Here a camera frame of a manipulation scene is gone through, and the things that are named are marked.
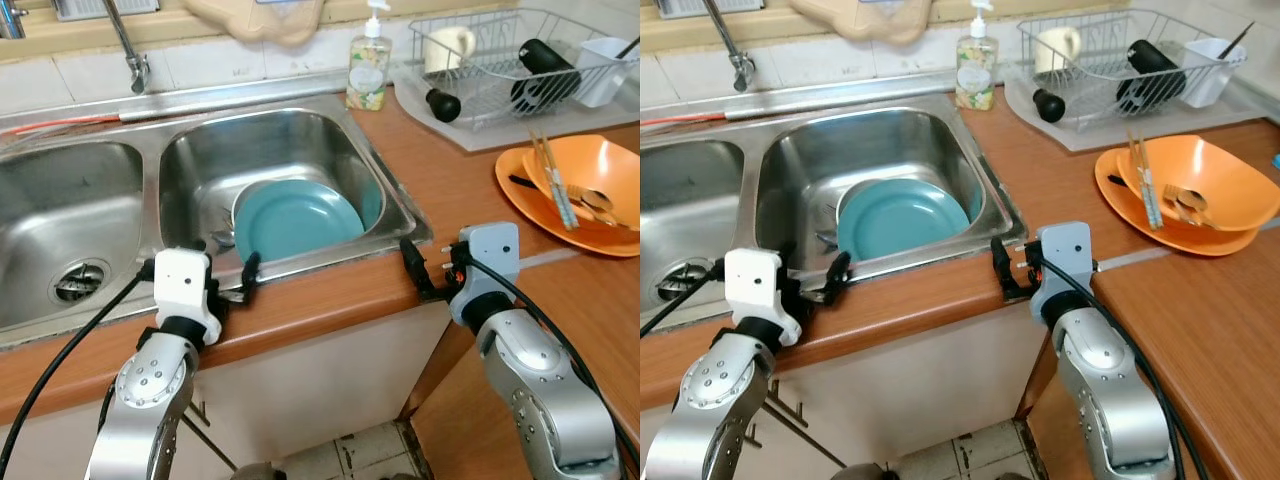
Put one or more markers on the white cabinet door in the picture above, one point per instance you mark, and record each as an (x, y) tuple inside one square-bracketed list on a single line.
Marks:
[(930, 390), (330, 390)]

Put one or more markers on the clear soap pump bottle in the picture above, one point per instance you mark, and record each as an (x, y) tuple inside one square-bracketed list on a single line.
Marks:
[(368, 75), (976, 75)]

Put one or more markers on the dark robot foot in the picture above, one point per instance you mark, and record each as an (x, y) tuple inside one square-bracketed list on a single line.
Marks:
[(858, 472), (258, 472)]

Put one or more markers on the brown wooden cabinet door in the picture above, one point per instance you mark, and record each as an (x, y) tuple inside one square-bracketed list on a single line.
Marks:
[(1055, 440), (460, 430)]

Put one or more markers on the wooden chopstick with patterned end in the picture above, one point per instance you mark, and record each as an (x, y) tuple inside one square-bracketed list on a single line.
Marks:
[(1154, 180), (561, 175), (549, 175), (1143, 180)]

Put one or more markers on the gold spoon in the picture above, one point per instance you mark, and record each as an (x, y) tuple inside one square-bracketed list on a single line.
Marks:
[(592, 200), (1195, 207)]

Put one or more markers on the white cutlery holder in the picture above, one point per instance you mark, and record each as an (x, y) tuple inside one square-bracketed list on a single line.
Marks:
[(600, 75), (1210, 75)]

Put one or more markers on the chrome faucet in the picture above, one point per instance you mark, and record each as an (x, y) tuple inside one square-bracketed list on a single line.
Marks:
[(742, 70), (137, 72)]

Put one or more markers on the black bottle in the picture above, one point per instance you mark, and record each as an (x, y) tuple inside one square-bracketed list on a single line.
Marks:
[(1150, 62), (545, 62)]

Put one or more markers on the stainless steel double sink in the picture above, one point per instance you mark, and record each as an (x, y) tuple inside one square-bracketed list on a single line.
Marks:
[(790, 170), (60, 220)]

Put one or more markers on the grey drain tray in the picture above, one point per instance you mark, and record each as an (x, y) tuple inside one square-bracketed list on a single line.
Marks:
[(1100, 138), (480, 138)]

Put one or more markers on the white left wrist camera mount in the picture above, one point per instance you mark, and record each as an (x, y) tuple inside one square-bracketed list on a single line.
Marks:
[(180, 285), (755, 285)]

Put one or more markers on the black round knob object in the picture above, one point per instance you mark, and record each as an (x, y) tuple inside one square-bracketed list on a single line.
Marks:
[(443, 105), (1050, 105)]

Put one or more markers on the cream mug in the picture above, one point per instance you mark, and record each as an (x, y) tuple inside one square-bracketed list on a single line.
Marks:
[(445, 50), (1055, 50)]

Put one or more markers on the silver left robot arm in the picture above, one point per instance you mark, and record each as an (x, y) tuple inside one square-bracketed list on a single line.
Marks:
[(710, 400), (150, 400)]

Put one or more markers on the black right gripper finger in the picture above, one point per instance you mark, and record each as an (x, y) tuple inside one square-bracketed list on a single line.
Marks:
[(413, 265), (1001, 265)]

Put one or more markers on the thin black utensil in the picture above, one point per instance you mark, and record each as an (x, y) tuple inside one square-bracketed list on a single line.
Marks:
[(628, 47), (1235, 42)]

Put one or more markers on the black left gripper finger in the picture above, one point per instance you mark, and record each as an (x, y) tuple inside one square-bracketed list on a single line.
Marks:
[(252, 272), (844, 272)]

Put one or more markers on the teal plate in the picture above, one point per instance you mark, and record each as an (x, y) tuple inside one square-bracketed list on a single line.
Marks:
[(900, 220), (295, 220)]

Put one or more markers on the white slatted tray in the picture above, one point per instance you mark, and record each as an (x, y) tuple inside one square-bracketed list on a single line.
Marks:
[(95, 8), (685, 8)]

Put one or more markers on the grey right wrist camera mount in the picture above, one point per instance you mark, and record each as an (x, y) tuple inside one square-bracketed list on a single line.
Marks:
[(490, 255), (1065, 255)]

